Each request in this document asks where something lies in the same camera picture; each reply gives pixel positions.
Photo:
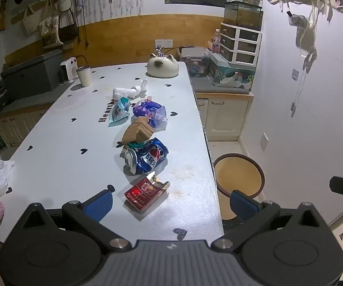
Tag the water bottle pink label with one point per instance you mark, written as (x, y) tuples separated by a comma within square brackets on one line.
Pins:
[(216, 43)]

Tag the cream cup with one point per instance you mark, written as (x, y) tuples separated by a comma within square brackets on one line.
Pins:
[(84, 77)]

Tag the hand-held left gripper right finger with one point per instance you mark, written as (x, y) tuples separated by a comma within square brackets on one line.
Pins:
[(243, 205)]

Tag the grey storage box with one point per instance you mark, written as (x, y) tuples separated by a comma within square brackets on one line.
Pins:
[(31, 74)]

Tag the white plastic wrapper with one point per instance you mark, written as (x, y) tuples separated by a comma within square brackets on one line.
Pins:
[(143, 85)]

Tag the white tissue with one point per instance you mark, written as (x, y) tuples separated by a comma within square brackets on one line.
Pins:
[(125, 92)]

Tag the small white fan heater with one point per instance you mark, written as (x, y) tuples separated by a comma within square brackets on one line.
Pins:
[(68, 70)]

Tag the white heart print table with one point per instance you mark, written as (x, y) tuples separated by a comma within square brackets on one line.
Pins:
[(55, 155)]

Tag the white wall socket plate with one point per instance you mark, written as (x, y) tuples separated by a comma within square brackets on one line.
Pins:
[(264, 141)]

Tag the white wall power outlet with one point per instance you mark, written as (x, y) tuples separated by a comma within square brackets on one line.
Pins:
[(164, 42)]

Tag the white drawer organizer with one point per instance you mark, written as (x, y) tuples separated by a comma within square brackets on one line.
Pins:
[(241, 43)]

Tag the teal snack wrapper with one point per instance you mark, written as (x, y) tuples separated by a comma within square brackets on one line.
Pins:
[(119, 111)]

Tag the teal printed storage box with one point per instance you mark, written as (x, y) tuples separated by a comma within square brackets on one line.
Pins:
[(219, 68)]

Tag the brown wooden stick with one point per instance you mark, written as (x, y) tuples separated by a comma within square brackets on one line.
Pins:
[(4, 9)]

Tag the beige waste bin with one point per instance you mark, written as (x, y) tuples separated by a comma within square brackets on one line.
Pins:
[(237, 172)]

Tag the small striped ornament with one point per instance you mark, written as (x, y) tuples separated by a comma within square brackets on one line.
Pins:
[(160, 52)]

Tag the crushed blue soda can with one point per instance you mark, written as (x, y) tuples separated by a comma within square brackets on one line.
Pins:
[(150, 156)]

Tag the clear plastic lidded container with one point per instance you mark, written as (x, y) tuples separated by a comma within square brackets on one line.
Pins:
[(193, 62)]

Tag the white knitted tote bag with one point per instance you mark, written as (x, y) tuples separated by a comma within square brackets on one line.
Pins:
[(30, 23)]

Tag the dark hanging bag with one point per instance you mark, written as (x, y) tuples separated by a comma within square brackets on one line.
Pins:
[(67, 29)]

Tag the red cigarette pack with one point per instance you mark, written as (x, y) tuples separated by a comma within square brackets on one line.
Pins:
[(143, 196)]

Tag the low cream cabinet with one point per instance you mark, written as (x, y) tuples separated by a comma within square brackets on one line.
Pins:
[(16, 125)]

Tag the cream two door cabinet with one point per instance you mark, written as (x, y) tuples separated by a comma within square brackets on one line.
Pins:
[(222, 116)]

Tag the hanging mesh bag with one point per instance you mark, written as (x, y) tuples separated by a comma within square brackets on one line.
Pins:
[(298, 20)]

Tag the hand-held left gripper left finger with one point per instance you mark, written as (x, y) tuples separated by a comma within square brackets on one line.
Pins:
[(100, 205)]

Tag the glass fish tank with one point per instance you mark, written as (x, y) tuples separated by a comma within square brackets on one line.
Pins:
[(243, 15)]

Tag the white cat shaped container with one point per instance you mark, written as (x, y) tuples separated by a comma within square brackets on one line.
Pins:
[(162, 67)]

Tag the purple plastic bag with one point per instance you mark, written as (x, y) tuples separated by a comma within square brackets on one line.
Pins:
[(147, 108)]

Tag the brown paper cup teal lid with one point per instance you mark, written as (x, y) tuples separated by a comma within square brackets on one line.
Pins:
[(137, 131)]

